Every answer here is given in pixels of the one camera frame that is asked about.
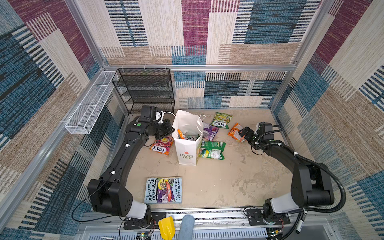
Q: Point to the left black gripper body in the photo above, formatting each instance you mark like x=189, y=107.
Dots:
x=162, y=130

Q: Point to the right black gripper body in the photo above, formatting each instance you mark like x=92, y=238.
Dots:
x=251, y=137

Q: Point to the small orange candy bag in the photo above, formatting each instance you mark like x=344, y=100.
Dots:
x=234, y=133

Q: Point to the large orange fruits candy bag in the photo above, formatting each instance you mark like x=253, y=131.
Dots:
x=181, y=135

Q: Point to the white paper bag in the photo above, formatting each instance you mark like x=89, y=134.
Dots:
x=190, y=124

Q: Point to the yellow green Fox's candy bag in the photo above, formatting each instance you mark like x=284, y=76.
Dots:
x=221, y=120

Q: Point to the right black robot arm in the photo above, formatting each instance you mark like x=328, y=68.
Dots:
x=314, y=187

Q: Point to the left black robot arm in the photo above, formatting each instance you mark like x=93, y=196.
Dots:
x=108, y=194

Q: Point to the pink yellow Fox's candy bag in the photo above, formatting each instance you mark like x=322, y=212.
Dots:
x=162, y=146

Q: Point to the green spring tea candy bag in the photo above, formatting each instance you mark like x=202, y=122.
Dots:
x=212, y=150

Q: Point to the purple berries candy bag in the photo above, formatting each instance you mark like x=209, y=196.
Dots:
x=209, y=132

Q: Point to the treehouse paperback book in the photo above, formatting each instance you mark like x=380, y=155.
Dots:
x=163, y=190

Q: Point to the yellow plastic scoop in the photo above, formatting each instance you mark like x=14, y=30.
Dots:
x=167, y=228

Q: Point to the grey cylinder roll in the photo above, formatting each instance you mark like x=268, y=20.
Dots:
x=186, y=228

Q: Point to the black marker pen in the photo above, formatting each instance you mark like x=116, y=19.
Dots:
x=301, y=220

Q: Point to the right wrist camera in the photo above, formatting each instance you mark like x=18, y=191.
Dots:
x=264, y=127

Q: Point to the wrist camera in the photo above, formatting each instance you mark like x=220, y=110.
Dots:
x=264, y=127
x=151, y=114

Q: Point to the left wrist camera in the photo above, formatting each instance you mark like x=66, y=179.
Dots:
x=151, y=114

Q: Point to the black wire shelf rack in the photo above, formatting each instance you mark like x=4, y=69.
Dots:
x=139, y=87

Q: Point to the white wire mesh basket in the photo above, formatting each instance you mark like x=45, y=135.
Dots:
x=88, y=111

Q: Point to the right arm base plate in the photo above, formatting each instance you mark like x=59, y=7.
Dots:
x=255, y=218

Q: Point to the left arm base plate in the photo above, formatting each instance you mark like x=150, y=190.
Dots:
x=148, y=222

